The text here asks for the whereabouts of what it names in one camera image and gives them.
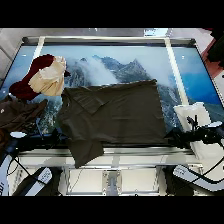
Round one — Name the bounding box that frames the brown garment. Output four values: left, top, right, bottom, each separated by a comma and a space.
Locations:
0, 94, 49, 135

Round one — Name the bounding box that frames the dark olive T-shirt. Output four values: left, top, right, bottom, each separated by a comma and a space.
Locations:
56, 79, 170, 169

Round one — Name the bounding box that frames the cream garment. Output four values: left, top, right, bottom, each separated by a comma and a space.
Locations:
28, 55, 68, 98

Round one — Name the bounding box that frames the silver frame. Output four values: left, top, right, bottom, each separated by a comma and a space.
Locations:
6, 145, 214, 197

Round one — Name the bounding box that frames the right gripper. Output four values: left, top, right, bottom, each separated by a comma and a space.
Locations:
165, 128, 190, 150

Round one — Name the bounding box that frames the white garment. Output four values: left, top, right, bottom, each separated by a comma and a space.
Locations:
173, 101, 224, 162

